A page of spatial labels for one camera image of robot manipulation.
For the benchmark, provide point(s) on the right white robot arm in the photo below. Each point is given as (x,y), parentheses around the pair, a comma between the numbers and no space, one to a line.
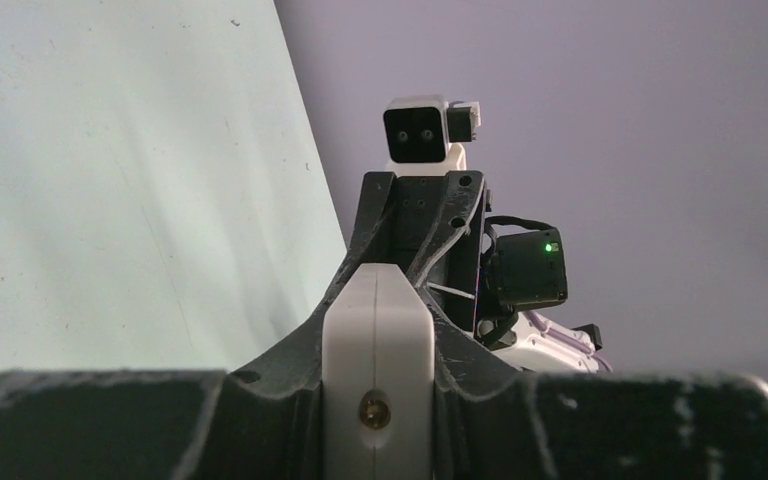
(489,276)

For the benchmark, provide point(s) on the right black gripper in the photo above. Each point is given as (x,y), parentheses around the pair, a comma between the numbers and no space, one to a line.
(435,239)

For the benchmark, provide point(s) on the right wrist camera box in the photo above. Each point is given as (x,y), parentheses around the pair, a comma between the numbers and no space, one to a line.
(426,134)

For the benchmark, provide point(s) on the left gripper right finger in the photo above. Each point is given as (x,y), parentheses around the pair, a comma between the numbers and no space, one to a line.
(492,421)

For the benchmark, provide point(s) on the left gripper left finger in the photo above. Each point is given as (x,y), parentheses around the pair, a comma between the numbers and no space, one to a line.
(261,421)

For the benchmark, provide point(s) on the white remote control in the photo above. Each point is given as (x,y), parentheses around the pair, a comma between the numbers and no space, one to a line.
(377,378)

